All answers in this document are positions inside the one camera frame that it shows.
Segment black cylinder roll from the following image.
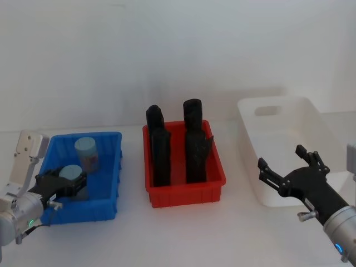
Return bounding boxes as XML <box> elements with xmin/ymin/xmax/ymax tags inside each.
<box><xmin>182</xmin><ymin>98</ymin><xmax>203</xmax><ymax>132</ymax></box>
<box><xmin>145</xmin><ymin>104</ymin><xmax>165</xmax><ymax>140</ymax></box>
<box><xmin>151</xmin><ymin>127</ymin><xmax>172</xmax><ymax>187</ymax></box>
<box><xmin>185</xmin><ymin>128</ymin><xmax>215</xmax><ymax>185</ymax></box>

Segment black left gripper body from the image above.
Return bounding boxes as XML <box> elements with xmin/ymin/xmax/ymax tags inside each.
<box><xmin>28</xmin><ymin>174</ymin><xmax>67</xmax><ymax>206</ymax></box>

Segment blue plastic bin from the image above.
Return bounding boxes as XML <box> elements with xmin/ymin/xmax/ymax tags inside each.
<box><xmin>39</xmin><ymin>131</ymin><xmax>123</xmax><ymax>225</ymax></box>

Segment red plastic bin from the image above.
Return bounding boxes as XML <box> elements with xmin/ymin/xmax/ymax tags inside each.
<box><xmin>142</xmin><ymin>120</ymin><xmax>227</xmax><ymax>209</ymax></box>

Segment white table cloth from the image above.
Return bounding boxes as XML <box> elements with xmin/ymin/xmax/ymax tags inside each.
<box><xmin>0</xmin><ymin>111</ymin><xmax>356</xmax><ymax>267</ymax></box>

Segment pale blue lidded can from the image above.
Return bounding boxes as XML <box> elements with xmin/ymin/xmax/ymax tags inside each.
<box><xmin>58</xmin><ymin>164</ymin><xmax>88</xmax><ymax>201</ymax></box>
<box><xmin>74</xmin><ymin>136</ymin><xmax>101</xmax><ymax>174</ymax></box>

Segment thin dark left wrist cable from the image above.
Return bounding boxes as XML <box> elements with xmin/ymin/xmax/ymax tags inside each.
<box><xmin>16</xmin><ymin>200</ymin><xmax>63</xmax><ymax>245</ymax></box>

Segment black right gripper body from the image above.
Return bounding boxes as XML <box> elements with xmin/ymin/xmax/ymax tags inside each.
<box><xmin>280</xmin><ymin>166</ymin><xmax>350</xmax><ymax>226</ymax></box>

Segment white plastic bin with handle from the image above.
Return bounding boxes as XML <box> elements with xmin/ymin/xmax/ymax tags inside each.
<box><xmin>236</xmin><ymin>95</ymin><xmax>353</xmax><ymax>208</ymax></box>

